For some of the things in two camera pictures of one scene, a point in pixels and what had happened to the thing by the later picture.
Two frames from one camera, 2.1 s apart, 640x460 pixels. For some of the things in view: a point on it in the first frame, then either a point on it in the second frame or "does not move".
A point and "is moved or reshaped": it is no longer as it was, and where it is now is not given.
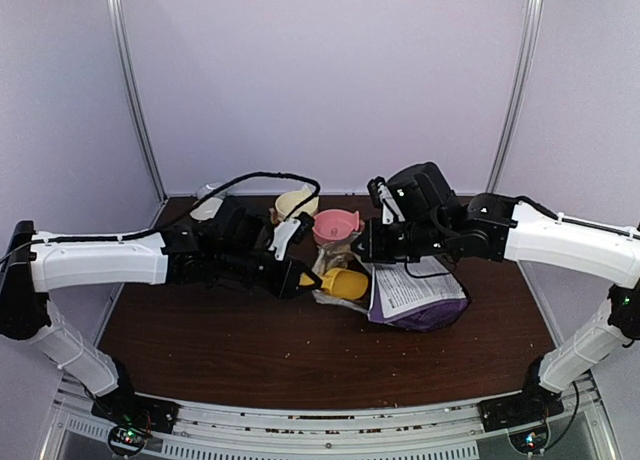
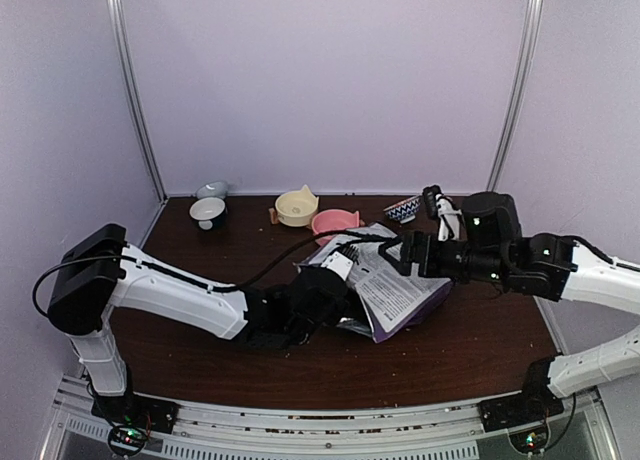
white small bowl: [207, 210] does not move
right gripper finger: [361, 246] -> [397, 265]
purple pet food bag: [420, 295] is moved or reshaped
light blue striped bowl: [207, 188] does not move
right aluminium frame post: [529, 53] does not move
